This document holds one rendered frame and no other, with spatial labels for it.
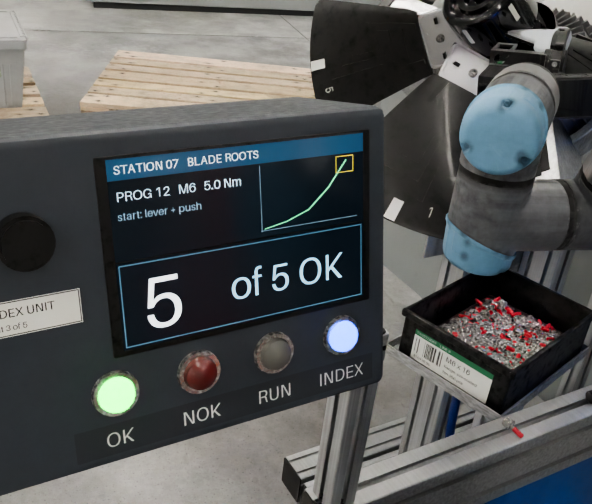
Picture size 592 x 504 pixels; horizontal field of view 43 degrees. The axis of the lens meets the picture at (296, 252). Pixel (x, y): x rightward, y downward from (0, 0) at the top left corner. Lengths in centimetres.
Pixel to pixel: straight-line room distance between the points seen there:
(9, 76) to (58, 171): 333
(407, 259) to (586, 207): 186
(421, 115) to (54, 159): 80
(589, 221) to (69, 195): 55
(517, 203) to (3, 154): 51
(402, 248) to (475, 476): 187
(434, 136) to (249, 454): 113
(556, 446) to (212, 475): 117
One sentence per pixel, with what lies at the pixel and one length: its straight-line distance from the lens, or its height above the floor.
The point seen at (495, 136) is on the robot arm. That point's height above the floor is 118.
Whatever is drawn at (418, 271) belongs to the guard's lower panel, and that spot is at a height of 13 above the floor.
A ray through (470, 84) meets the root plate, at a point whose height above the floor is 110.
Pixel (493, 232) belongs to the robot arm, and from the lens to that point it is 76.
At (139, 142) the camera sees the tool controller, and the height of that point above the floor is 125.
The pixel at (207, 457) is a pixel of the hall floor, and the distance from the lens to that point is 197.
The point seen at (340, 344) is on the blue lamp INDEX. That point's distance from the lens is 48.
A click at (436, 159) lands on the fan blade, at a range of 110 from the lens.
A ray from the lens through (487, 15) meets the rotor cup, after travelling 113.
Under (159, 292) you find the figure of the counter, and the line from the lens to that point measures 42.
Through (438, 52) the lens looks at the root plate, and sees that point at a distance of 126.
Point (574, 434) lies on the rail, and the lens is 93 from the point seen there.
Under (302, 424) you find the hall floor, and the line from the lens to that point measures 208.
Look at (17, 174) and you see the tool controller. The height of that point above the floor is 124.
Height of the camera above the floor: 140
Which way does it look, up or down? 29 degrees down
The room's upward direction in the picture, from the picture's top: 7 degrees clockwise
